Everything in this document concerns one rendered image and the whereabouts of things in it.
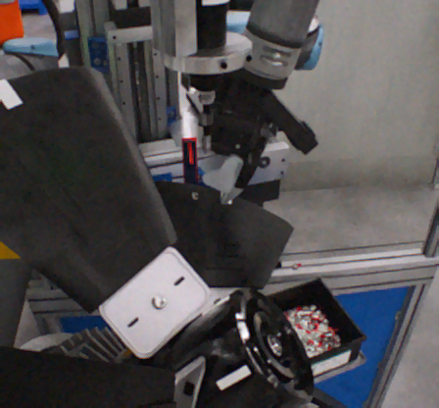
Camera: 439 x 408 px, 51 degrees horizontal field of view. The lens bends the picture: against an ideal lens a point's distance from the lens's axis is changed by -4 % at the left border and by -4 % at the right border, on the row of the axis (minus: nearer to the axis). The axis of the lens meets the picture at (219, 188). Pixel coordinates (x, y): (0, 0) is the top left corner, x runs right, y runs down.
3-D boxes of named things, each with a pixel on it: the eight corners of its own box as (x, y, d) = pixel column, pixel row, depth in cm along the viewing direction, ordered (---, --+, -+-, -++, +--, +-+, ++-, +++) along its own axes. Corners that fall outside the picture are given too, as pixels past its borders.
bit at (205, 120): (213, 150, 42) (213, 94, 39) (213, 156, 41) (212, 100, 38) (201, 149, 42) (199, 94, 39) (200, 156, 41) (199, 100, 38)
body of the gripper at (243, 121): (196, 127, 69) (220, 49, 63) (252, 140, 71) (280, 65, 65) (200, 155, 62) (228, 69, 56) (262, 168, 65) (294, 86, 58)
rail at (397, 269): (34, 319, 99) (24, 293, 95) (37, 305, 102) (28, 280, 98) (431, 283, 108) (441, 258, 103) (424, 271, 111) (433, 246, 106)
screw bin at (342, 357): (257, 401, 81) (260, 380, 77) (220, 331, 93) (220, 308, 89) (361, 360, 87) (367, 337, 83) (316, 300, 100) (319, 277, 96)
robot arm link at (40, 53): (73, 85, 112) (65, 30, 104) (41, 110, 102) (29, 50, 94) (32, 81, 115) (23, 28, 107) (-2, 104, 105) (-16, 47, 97)
